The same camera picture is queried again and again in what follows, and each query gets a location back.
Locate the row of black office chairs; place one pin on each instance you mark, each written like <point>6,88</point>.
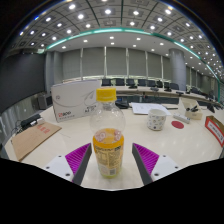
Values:
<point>133,82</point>

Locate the black desk microphone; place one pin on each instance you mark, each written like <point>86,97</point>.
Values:
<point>211,108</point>

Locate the white printed cardboard box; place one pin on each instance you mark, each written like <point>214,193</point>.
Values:
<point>73,100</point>

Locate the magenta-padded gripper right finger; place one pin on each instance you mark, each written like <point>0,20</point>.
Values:
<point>147,156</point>

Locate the red-edged open cardboard box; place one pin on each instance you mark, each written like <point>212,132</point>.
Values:
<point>213,129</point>

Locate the white patterned cup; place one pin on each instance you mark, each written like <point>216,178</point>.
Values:
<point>156,120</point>

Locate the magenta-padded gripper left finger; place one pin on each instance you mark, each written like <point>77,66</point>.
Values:
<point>77,156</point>

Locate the white printed paper sheets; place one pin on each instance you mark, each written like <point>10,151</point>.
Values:
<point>143,108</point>

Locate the flat round red coaster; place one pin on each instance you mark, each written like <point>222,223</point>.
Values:
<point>177,125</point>

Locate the white desk organizer tray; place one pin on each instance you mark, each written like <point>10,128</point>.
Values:
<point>193,113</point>

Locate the black flat device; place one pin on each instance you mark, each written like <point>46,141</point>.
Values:
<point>30,120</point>

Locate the yellow-capped clear drink bottle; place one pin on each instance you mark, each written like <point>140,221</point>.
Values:
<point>108,150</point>

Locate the group of round ceiling lights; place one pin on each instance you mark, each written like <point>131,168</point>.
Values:
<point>108,11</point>

